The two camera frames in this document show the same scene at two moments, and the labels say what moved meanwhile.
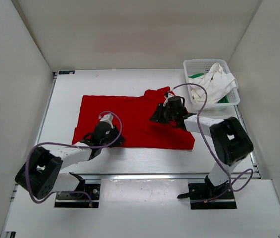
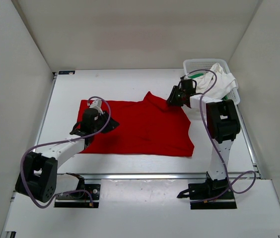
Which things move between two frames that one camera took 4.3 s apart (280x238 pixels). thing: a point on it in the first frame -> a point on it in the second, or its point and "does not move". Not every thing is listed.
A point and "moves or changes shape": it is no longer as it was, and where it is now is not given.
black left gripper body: (112, 136) -> (102, 121)
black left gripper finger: (119, 143) -> (111, 126)
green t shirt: (224, 99) does not move
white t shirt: (217, 83) does not move
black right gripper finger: (158, 115) -> (174, 99)
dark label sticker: (66, 72) does not move
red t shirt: (132, 116) moves or changes shape
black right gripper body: (171, 116) -> (182, 94)
